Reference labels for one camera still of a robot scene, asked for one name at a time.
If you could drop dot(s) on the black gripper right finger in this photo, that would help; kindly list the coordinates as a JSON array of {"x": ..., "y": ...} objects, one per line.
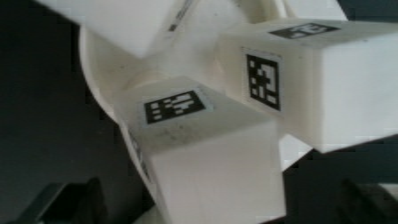
[{"x": 366, "y": 203}]

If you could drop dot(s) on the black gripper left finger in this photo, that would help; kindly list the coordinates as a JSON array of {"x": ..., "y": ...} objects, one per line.
[{"x": 68, "y": 204}]

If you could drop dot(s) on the white stool leg with tag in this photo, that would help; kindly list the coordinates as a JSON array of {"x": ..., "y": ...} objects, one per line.
[{"x": 134, "y": 22}]

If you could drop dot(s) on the white round stool seat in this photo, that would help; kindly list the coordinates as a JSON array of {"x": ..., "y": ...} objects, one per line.
[{"x": 118, "y": 71}]

